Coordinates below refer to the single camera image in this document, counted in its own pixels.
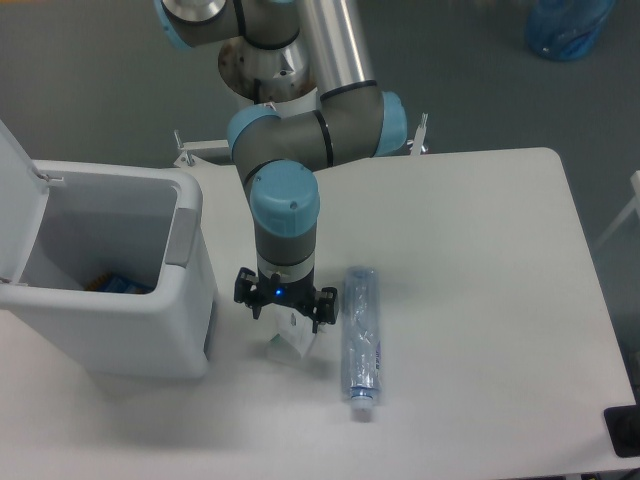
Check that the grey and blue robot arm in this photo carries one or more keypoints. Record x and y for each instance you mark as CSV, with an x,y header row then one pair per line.
x,y
277,157

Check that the crushed clear plastic bottle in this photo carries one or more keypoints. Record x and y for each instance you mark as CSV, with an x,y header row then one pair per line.
x,y
361,342

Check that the white paper carton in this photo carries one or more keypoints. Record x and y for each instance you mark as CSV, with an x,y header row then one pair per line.
x,y
293,340

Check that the black device at table edge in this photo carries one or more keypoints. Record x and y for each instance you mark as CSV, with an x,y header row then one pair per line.
x,y
623,427

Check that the white base bracket with bolt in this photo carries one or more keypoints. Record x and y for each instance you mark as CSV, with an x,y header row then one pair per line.
x,y
417,144

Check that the white open trash can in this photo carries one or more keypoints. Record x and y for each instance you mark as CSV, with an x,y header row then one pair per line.
x,y
63,224

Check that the white frame at right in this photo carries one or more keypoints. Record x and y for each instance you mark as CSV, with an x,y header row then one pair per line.
x,y
631,208

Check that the blue water jug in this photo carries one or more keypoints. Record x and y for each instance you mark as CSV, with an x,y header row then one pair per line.
x,y
565,30

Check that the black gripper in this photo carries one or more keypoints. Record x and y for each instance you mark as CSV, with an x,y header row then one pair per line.
x,y
320,306

